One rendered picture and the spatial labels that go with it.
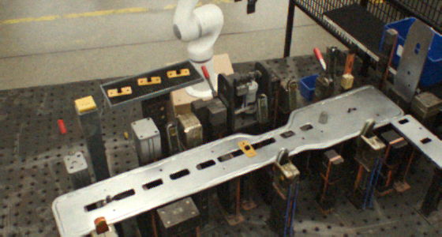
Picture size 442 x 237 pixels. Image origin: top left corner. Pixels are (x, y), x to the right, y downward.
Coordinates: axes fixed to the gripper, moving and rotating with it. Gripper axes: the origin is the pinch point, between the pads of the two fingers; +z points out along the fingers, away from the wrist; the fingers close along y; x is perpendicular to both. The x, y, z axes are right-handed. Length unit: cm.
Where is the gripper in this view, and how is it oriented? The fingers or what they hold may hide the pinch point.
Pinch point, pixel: (244, 5)
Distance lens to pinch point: 184.1
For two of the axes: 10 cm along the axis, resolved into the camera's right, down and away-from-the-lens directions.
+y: 4.5, 5.9, -6.7
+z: 0.0, 7.5, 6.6
